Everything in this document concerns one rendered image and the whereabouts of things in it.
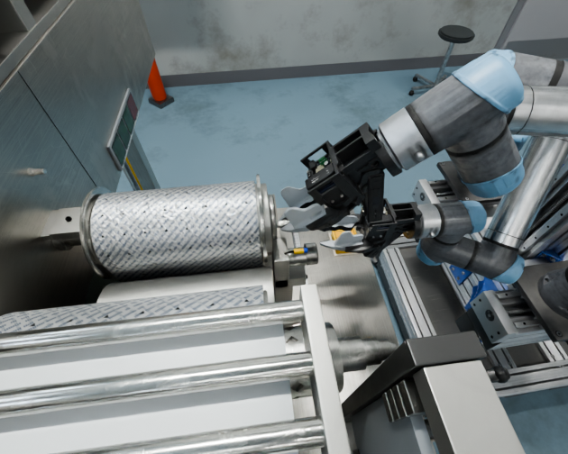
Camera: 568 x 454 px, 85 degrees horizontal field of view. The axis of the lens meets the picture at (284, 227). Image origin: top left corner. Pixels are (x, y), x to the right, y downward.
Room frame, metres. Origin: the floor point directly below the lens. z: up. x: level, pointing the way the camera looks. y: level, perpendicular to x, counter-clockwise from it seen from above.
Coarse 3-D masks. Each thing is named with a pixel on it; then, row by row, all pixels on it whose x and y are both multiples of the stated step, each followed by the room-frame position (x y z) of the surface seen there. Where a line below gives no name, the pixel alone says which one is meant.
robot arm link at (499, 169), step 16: (496, 144) 0.32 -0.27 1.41; (512, 144) 0.33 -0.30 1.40; (464, 160) 0.32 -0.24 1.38; (480, 160) 0.31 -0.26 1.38; (496, 160) 0.31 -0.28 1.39; (512, 160) 0.32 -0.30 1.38; (464, 176) 0.33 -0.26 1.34; (480, 176) 0.31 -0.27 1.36; (496, 176) 0.31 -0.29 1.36; (512, 176) 0.31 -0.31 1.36; (480, 192) 0.31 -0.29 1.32; (496, 192) 0.30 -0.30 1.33
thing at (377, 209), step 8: (376, 176) 0.33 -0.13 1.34; (384, 176) 0.33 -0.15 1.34; (368, 184) 0.33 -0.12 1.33; (376, 184) 0.33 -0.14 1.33; (368, 192) 0.33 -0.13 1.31; (376, 192) 0.33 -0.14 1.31; (368, 200) 0.32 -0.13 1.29; (376, 200) 0.32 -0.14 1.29; (368, 208) 0.32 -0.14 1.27; (376, 208) 0.32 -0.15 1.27; (368, 216) 0.32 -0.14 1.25; (376, 216) 0.32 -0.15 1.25
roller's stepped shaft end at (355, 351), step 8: (352, 336) 0.10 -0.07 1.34; (344, 344) 0.09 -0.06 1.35; (352, 344) 0.09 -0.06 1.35; (360, 344) 0.09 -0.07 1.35; (368, 344) 0.09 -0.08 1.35; (376, 344) 0.09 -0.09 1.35; (384, 344) 0.09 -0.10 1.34; (392, 344) 0.09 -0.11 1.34; (344, 352) 0.08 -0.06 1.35; (352, 352) 0.08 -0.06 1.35; (360, 352) 0.08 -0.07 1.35; (368, 352) 0.08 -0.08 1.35; (376, 352) 0.08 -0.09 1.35; (384, 352) 0.08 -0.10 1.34; (392, 352) 0.08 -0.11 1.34; (344, 360) 0.07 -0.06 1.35; (352, 360) 0.07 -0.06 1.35; (360, 360) 0.07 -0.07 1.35; (368, 360) 0.08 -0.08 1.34; (376, 360) 0.08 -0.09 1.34; (344, 368) 0.07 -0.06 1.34; (352, 368) 0.07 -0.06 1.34; (360, 368) 0.07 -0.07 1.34
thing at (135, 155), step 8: (136, 136) 1.08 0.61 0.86; (136, 144) 1.04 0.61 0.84; (128, 152) 1.02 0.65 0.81; (136, 152) 1.03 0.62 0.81; (136, 160) 1.03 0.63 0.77; (144, 160) 1.05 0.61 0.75; (136, 168) 1.02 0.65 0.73; (144, 168) 1.03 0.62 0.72; (136, 176) 1.02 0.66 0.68; (144, 176) 1.03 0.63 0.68; (152, 176) 1.06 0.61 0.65; (144, 184) 1.03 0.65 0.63; (152, 184) 1.03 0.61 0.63
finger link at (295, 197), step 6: (288, 186) 0.35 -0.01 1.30; (282, 192) 0.35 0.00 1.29; (288, 192) 0.35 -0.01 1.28; (294, 192) 0.35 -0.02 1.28; (300, 192) 0.35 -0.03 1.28; (306, 192) 0.35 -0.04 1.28; (288, 198) 0.35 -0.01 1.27; (294, 198) 0.35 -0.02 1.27; (300, 198) 0.35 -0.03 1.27; (306, 198) 0.35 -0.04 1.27; (312, 198) 0.35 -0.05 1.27; (288, 204) 0.35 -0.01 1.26; (294, 204) 0.35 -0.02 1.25; (300, 204) 0.35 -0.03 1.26; (306, 204) 0.34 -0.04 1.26; (282, 216) 0.34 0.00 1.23
